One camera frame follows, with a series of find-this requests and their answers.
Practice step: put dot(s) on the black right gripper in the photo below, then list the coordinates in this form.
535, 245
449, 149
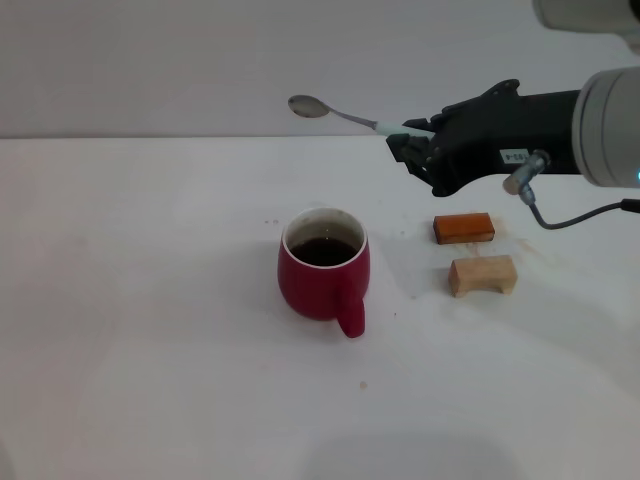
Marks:
490, 135

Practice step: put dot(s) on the red ceramic coffee cup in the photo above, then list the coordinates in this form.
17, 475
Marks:
310, 290

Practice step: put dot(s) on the light wooden spoon rest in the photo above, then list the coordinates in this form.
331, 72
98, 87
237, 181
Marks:
480, 272

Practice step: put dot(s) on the dark orange wooden block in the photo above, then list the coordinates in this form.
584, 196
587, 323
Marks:
462, 227

